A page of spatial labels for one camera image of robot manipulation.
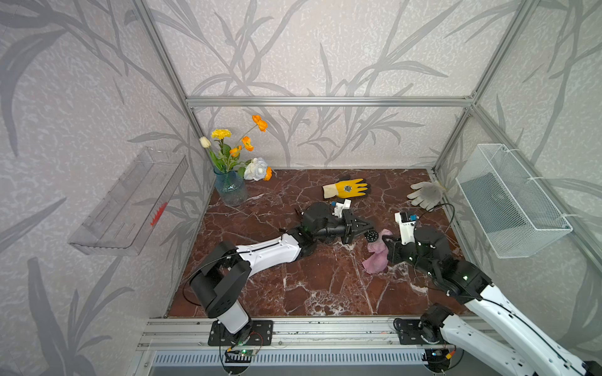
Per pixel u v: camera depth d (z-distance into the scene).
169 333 0.76
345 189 1.11
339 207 0.75
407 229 0.64
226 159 0.88
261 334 0.73
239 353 0.71
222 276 0.45
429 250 0.52
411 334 0.72
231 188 0.99
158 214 0.65
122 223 0.64
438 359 0.72
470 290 0.48
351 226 0.66
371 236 0.71
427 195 1.10
